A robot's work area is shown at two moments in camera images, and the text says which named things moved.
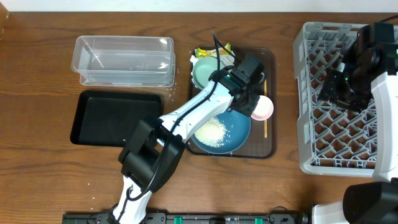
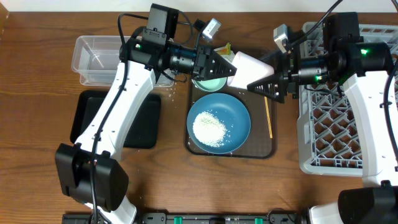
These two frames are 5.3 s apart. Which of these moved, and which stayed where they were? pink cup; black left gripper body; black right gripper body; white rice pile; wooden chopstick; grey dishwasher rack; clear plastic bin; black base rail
Moved: black right gripper body; black left gripper body; pink cup; wooden chopstick
Stayed: white rice pile; black base rail; grey dishwasher rack; clear plastic bin
